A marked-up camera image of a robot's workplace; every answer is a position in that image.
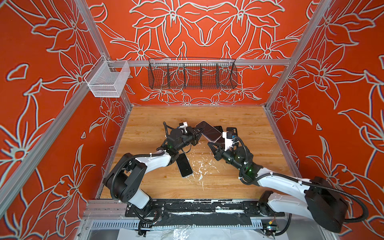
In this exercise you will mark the dark phone case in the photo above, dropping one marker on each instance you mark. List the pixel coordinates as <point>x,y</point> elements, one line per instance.
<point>231,132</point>

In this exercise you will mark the aluminium frame rails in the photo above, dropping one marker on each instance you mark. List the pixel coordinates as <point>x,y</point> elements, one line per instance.
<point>316,68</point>

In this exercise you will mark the phone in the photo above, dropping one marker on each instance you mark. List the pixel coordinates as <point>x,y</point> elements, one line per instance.
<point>209,132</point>
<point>184,166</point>
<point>219,128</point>

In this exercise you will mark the clear plastic bin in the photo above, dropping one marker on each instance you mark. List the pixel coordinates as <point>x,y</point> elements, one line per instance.
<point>106,82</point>

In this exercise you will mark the small green circuit board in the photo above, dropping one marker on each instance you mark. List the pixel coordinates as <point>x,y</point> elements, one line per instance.
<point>269,229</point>

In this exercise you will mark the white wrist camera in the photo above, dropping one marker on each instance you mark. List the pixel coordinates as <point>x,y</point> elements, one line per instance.
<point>229,143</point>
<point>183,126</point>

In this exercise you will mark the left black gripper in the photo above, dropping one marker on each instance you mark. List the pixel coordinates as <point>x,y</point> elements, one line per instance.
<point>194,136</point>

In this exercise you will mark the phone in white case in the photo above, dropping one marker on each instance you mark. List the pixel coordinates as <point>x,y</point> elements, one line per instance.
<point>184,166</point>

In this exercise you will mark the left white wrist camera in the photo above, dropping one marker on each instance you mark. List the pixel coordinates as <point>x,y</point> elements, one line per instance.
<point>183,126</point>

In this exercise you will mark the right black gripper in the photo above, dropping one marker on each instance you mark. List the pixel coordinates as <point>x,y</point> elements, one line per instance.
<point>219,153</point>

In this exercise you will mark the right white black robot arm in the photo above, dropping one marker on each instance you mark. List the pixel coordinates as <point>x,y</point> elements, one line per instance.
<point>314,199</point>

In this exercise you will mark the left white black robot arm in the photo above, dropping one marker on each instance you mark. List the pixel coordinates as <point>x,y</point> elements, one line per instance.
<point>125,178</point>

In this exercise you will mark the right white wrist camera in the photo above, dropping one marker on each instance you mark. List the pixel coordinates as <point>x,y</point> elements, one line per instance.
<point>229,143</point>

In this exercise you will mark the black wire basket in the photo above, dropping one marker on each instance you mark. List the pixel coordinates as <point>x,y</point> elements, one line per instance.
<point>192,74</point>

